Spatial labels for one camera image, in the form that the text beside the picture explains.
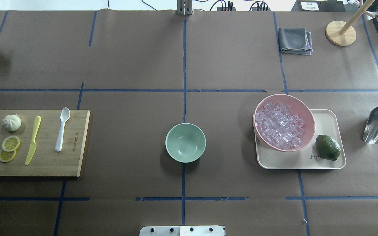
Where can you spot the lower lemon slice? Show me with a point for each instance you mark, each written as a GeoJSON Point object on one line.
{"type": "Point", "coordinates": [6, 156]}

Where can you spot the lemon slice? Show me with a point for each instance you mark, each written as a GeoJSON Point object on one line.
{"type": "Point", "coordinates": [6, 156]}
{"type": "Point", "coordinates": [11, 143]}

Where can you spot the yellow plastic knife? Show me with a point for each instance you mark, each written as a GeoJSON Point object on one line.
{"type": "Point", "coordinates": [33, 145]}

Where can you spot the aluminium frame post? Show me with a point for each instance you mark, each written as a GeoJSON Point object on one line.
{"type": "Point", "coordinates": [184, 7]}

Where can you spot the wooden mug tree stand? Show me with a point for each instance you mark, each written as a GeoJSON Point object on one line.
{"type": "Point", "coordinates": [342, 33]}

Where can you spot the green lime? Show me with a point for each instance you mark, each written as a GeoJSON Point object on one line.
{"type": "Point", "coordinates": [327, 147]}

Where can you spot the white plastic spoon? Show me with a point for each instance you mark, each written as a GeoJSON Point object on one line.
{"type": "Point", "coordinates": [64, 116]}

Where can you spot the grey folded cloth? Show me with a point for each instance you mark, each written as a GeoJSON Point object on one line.
{"type": "Point", "coordinates": [295, 41]}

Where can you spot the black power strip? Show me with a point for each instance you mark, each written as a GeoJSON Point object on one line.
{"type": "Point", "coordinates": [226, 5]}

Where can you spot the white steamed bun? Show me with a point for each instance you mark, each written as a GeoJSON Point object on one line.
{"type": "Point", "coordinates": [11, 123]}

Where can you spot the clear ice cubes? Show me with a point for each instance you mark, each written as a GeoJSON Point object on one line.
{"type": "Point", "coordinates": [280, 126]}

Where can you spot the bamboo cutting board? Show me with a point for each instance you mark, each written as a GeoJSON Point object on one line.
{"type": "Point", "coordinates": [46, 161]}

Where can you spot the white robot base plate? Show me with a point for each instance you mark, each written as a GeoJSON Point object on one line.
{"type": "Point", "coordinates": [208, 230]}

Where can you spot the green bowl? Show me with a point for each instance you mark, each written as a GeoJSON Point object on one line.
{"type": "Point", "coordinates": [185, 142]}

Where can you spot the upper lemon slice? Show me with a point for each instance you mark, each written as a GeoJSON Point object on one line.
{"type": "Point", "coordinates": [11, 143]}

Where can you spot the pink bowl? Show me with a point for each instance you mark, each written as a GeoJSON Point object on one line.
{"type": "Point", "coordinates": [297, 107]}

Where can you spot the beige tray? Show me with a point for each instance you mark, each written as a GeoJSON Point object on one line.
{"type": "Point", "coordinates": [306, 158]}

